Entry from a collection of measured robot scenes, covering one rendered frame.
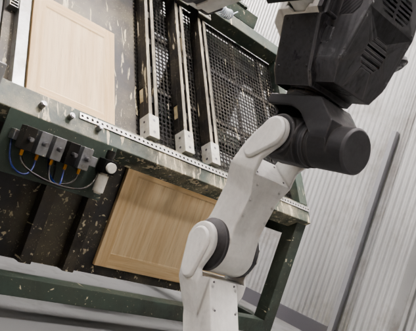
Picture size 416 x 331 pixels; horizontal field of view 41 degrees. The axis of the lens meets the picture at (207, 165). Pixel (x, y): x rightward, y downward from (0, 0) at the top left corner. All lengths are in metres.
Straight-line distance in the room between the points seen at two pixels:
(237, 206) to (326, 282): 3.30
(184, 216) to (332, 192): 2.10
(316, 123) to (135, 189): 1.61
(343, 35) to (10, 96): 1.33
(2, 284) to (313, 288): 2.99
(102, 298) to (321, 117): 1.58
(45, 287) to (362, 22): 1.70
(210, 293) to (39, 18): 1.57
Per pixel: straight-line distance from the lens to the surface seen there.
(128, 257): 2.91
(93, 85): 2.59
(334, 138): 1.33
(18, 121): 2.24
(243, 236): 1.50
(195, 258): 1.48
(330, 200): 4.88
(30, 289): 2.46
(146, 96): 2.72
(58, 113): 2.33
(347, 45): 1.37
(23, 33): 2.48
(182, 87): 2.95
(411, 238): 4.24
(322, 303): 4.73
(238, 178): 1.49
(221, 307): 1.51
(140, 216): 2.89
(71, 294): 2.55
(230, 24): 3.66
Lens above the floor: 0.70
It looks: 4 degrees up
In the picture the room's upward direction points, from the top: 19 degrees clockwise
